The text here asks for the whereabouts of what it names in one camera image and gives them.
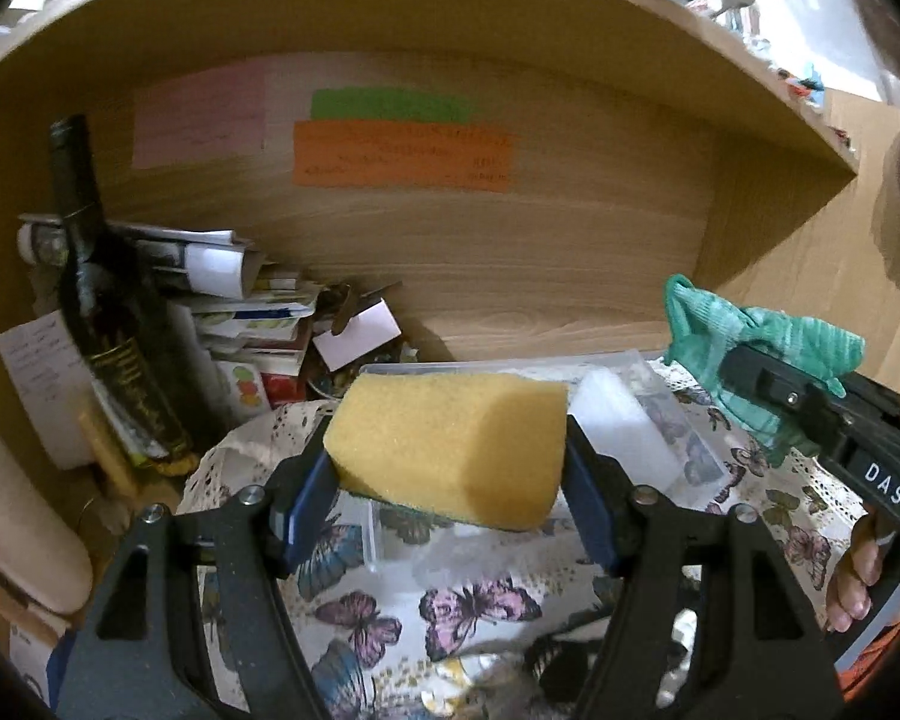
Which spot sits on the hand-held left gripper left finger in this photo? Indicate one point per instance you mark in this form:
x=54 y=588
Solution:
x=309 y=499

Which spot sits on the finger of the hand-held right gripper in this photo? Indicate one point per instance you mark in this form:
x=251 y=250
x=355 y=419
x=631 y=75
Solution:
x=776 y=386

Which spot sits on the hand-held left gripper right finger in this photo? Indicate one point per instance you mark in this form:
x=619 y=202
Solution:
x=589 y=499

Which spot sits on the green knitted cloth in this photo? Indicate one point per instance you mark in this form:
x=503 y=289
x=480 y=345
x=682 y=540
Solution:
x=709 y=330

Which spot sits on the clear plastic container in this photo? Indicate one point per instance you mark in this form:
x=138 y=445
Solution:
x=667 y=409

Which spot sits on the yellow sponge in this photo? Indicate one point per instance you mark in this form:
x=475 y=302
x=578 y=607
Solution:
x=450 y=442

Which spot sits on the person's right hand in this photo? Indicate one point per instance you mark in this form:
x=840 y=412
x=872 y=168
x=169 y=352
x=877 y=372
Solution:
x=859 y=570

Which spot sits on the butterfly print tablecloth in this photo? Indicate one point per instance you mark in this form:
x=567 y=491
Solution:
x=465 y=607

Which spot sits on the dark furry object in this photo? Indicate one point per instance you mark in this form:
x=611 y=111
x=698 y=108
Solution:
x=562 y=664

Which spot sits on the white folded card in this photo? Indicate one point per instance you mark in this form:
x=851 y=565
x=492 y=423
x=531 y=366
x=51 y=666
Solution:
x=360 y=334

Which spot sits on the pile of papers and booklets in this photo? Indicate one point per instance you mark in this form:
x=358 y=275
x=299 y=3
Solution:
x=240 y=300

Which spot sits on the wooden shelf unit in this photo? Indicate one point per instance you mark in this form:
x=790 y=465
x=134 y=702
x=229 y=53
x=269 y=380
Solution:
x=570 y=255

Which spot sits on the dark glass wine bottle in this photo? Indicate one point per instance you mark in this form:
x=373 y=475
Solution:
x=112 y=315

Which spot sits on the white paper towel roll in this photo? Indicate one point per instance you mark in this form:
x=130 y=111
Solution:
x=19 y=517

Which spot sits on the white handwritten paper sheet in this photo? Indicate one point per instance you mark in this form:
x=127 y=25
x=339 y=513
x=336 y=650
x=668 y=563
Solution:
x=41 y=382

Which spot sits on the orange paper note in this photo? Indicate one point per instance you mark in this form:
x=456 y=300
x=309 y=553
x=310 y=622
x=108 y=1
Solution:
x=401 y=157

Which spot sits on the pink paper note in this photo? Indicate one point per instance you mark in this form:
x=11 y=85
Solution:
x=199 y=116

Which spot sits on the green paper note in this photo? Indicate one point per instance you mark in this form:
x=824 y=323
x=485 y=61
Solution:
x=390 y=105

